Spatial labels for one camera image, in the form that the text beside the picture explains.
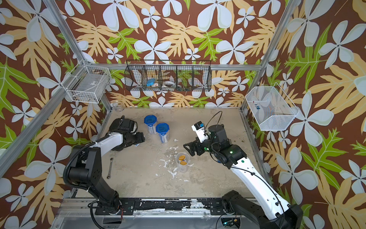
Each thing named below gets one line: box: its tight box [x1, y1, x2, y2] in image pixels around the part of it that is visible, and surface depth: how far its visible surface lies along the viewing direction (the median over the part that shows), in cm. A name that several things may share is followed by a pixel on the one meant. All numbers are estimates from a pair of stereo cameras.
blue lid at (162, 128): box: [155, 122, 171, 136], surface depth 93 cm
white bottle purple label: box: [178, 154, 187, 162], surface depth 82 cm
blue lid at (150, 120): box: [143, 114, 158, 127], surface depth 97 cm
